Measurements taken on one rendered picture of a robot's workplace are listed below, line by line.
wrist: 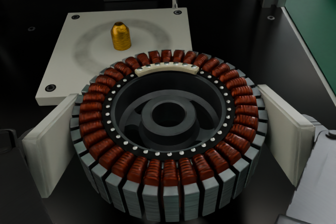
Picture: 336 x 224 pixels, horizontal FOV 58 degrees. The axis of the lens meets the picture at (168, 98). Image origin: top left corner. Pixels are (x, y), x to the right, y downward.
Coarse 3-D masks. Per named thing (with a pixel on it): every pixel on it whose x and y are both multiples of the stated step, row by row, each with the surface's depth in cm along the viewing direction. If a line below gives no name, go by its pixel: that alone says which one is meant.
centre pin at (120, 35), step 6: (114, 24) 31; (120, 24) 31; (114, 30) 31; (120, 30) 31; (126, 30) 31; (114, 36) 31; (120, 36) 31; (126, 36) 31; (114, 42) 32; (120, 42) 32; (126, 42) 32; (114, 48) 33; (120, 48) 32; (126, 48) 32
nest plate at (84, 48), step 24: (72, 24) 36; (96, 24) 36; (144, 24) 36; (168, 24) 35; (72, 48) 33; (96, 48) 33; (144, 48) 32; (168, 48) 32; (48, 72) 30; (72, 72) 30; (96, 72) 30; (48, 96) 28
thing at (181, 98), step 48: (96, 96) 18; (144, 96) 21; (192, 96) 20; (240, 96) 17; (96, 144) 15; (144, 144) 19; (192, 144) 18; (240, 144) 15; (144, 192) 14; (192, 192) 14; (240, 192) 16
